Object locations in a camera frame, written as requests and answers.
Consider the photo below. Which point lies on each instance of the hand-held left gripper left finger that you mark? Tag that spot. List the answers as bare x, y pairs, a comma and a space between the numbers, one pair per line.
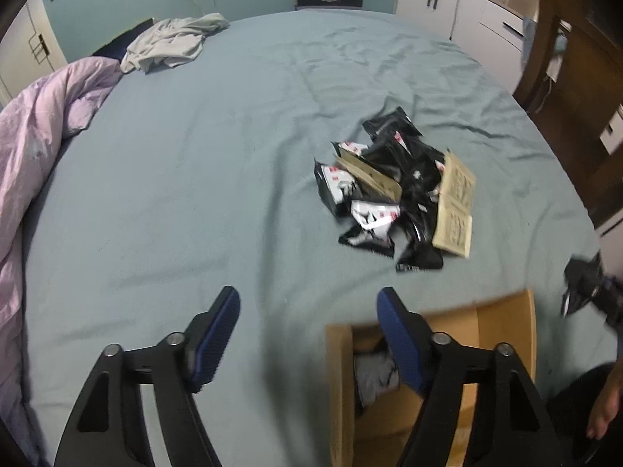
219, 331

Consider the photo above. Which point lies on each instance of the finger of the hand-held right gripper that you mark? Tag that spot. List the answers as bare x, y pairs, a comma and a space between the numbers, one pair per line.
581, 277

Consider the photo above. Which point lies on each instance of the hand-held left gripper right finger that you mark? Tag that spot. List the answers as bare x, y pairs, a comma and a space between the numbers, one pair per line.
401, 340

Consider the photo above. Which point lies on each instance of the pile of black snack packets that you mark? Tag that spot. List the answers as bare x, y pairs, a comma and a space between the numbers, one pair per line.
375, 379
413, 175

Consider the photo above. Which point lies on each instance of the brown cardboard box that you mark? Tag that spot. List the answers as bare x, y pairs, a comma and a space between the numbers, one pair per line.
501, 321

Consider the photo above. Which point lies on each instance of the long beige sachet strip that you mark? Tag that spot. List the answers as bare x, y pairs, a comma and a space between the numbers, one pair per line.
455, 204

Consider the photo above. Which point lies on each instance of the small beige snack sachet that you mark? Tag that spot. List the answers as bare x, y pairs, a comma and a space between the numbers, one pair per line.
370, 177

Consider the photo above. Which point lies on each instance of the person's bare foot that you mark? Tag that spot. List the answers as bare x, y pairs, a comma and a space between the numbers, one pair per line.
606, 399

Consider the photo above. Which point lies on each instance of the person's dark clothing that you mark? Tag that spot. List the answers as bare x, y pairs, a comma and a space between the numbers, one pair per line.
569, 413

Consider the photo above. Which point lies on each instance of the white drawer unit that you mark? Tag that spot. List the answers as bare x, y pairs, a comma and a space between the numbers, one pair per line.
613, 131

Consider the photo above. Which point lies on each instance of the brown wooden chair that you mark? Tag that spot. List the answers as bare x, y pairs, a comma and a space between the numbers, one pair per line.
579, 107

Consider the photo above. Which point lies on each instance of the lilac duvet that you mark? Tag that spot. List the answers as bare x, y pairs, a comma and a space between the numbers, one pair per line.
29, 155

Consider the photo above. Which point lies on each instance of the white cabinet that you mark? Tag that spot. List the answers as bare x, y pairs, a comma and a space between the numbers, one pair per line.
467, 14

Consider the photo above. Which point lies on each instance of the crumpled grey cloth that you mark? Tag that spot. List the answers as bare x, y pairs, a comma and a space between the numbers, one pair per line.
165, 44

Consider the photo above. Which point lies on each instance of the dark blue pillow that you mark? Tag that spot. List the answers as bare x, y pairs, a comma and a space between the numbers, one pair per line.
114, 44

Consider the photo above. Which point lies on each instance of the cream wardrobe door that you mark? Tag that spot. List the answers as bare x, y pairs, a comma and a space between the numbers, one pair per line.
24, 44

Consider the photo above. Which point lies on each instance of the black bag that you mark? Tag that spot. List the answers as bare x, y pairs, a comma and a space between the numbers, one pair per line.
329, 1

